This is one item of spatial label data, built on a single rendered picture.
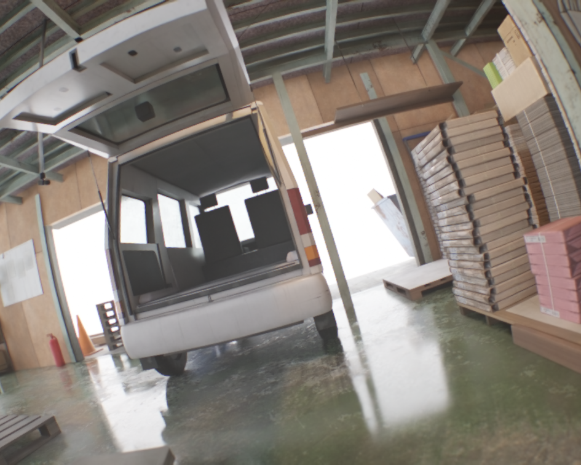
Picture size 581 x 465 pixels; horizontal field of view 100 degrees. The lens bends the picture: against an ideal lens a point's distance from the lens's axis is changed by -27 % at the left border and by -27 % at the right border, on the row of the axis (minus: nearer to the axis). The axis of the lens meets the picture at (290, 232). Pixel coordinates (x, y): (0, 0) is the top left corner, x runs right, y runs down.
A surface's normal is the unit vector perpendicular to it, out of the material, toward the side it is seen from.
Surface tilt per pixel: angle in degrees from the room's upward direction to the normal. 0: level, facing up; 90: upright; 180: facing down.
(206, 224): 93
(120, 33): 106
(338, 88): 90
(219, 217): 93
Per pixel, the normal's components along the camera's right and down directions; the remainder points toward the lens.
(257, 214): -0.04, 0.00
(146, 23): 0.08, 0.20
